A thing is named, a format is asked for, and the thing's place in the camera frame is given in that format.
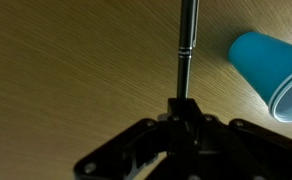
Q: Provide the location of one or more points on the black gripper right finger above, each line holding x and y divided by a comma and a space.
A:
239, 150

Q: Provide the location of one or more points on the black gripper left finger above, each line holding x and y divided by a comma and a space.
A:
152, 146

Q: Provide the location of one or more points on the black pen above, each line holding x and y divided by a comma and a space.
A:
185, 43

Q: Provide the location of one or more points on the blue paper cup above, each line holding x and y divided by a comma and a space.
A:
266, 66

